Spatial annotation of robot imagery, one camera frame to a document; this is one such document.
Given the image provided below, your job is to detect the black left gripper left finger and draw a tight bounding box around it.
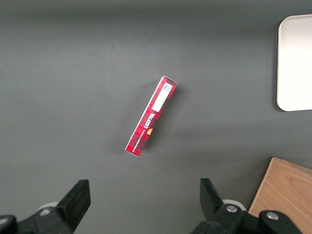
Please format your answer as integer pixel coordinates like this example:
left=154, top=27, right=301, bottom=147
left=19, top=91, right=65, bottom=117
left=0, top=179, right=91, bottom=234

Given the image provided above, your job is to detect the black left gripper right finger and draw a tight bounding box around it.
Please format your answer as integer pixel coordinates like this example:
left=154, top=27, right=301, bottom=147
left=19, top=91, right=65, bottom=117
left=192, top=178, right=303, bottom=234

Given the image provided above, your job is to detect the wooden drawer cabinet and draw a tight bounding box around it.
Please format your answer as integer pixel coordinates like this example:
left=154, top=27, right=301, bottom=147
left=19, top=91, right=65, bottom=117
left=248, top=156, right=312, bottom=234

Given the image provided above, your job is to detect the red tartan shortbread box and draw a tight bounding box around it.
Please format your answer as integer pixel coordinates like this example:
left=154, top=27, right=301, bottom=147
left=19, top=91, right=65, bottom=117
left=125, top=76, right=179, bottom=158

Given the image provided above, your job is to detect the cream rectangular plastic tray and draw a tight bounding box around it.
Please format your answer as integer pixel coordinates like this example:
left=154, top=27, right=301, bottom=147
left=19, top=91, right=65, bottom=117
left=276, top=14, right=312, bottom=112

